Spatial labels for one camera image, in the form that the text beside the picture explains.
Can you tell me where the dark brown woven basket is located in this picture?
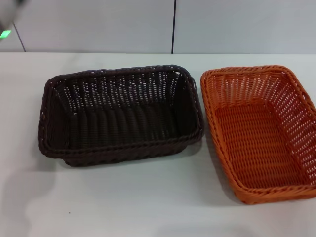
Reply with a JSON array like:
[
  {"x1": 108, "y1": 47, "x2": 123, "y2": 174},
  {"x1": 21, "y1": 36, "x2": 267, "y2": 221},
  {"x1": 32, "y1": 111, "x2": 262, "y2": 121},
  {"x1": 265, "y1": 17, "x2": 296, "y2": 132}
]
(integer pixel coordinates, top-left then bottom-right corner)
[{"x1": 38, "y1": 63, "x2": 205, "y2": 168}]

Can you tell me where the orange woven basket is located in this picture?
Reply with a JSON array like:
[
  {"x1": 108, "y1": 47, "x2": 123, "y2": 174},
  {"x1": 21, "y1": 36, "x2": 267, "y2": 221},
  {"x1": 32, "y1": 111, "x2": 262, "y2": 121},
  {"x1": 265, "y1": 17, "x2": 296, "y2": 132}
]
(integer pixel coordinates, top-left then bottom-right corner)
[{"x1": 199, "y1": 65, "x2": 316, "y2": 206}]

